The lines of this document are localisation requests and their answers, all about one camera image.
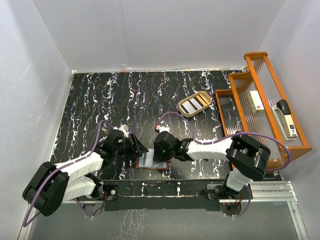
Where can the white staple box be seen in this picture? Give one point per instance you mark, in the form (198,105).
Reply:
(256,102)

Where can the white credit card black stripe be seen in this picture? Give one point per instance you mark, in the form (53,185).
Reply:
(147,159)

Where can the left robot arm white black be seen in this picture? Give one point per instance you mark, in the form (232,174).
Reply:
(54,184)

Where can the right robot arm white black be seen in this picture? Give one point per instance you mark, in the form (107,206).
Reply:
(249,157)

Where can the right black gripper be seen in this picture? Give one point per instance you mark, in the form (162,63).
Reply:
(158,157)

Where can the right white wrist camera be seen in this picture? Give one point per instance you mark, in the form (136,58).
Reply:
(160,128)

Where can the black beige stapler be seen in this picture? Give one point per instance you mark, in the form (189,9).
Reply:
(283,115)

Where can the beige oval tray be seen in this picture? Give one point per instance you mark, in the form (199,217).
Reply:
(205,94)

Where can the orange wooden tiered shelf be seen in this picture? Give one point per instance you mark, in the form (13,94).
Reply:
(237,115)

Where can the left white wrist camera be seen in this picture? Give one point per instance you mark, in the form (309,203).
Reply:
(123,128)

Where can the brown leather card holder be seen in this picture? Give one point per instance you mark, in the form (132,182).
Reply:
(157,165)

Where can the stack of credit cards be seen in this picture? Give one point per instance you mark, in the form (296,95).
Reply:
(193,104)

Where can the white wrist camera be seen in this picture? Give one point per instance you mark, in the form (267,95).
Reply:
(123,128)
(160,128)

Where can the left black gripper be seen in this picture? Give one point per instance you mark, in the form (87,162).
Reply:
(136,148)

